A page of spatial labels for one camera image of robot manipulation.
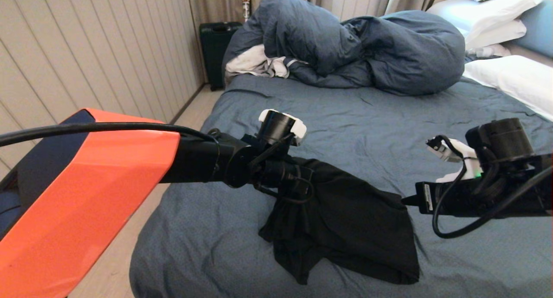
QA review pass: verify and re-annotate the black printed t-shirt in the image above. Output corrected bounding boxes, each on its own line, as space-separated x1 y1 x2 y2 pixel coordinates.
258 158 420 285

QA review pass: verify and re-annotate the bed with blue sheet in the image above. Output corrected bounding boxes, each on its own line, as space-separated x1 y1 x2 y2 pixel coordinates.
129 73 553 298

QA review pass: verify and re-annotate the long white pillow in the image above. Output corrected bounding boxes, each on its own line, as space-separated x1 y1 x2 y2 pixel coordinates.
463 55 553 122

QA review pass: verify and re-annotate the black suitcase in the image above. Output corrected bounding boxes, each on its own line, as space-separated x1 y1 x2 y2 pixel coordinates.
200 22 242 91

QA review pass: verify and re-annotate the small white pillow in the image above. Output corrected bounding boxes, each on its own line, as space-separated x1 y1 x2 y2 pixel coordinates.
467 44 512 58

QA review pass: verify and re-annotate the crumpled dark blue duvet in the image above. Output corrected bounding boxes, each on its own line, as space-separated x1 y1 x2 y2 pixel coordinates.
222 0 466 96

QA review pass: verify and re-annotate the flat white pillow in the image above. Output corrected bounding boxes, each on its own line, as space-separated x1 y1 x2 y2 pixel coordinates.
463 19 528 51

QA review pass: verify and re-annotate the blue padded headboard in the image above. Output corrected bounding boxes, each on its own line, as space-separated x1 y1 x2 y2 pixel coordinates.
518 1 553 59

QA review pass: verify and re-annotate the large white pillow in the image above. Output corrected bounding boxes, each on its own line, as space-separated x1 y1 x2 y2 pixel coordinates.
427 0 543 39

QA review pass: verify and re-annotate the white sheer curtain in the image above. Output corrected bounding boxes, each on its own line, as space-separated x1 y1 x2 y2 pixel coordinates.
331 0 394 22

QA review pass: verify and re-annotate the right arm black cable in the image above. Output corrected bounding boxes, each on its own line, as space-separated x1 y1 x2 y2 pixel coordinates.
427 135 553 239

